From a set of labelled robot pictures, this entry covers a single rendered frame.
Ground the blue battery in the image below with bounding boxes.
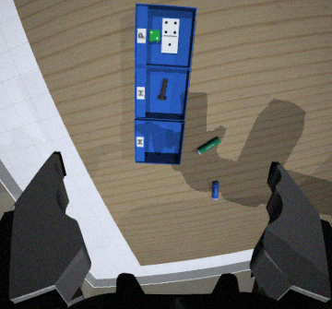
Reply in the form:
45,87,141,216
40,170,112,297
212,181,219,200

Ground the green die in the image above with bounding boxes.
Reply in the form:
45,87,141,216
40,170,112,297
149,30,160,42

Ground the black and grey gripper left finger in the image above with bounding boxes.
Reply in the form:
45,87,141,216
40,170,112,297
0,151,91,309

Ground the blue three-compartment bin rack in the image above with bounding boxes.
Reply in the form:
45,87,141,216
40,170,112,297
135,4,196,165

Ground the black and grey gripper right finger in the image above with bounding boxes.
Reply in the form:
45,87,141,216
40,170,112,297
250,161,332,309

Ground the white domino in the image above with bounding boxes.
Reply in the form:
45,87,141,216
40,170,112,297
161,18,180,53

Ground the green aa battery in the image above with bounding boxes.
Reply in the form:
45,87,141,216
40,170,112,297
197,137,221,154

